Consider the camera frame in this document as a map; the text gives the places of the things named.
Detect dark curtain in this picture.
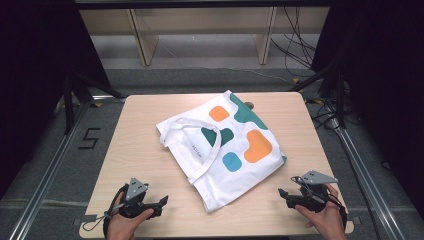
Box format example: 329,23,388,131
0,0,112,199
310,0,424,213

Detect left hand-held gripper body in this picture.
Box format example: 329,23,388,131
118,177,158,220

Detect thin white floor cable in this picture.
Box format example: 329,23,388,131
199,65,296,85

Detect light wooden bench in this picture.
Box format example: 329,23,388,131
79,6,332,67

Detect metal floor rail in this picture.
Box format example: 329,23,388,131
328,118,408,240
6,94,128,240

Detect person's right hand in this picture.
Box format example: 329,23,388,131
294,182,348,240

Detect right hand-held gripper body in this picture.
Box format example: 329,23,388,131
290,170,339,214

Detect person's left hand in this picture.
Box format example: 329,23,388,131
106,192,155,240

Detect white tote bag coloured patches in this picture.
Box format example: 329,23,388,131
155,89,288,214

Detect black metal stand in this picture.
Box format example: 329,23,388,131
62,68,125,135
287,61,348,130

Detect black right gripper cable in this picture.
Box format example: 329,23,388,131
328,192,350,232

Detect black floor cables by rail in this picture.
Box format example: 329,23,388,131
304,94,359,132

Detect bundle of black floor cables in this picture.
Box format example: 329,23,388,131
269,6,318,78

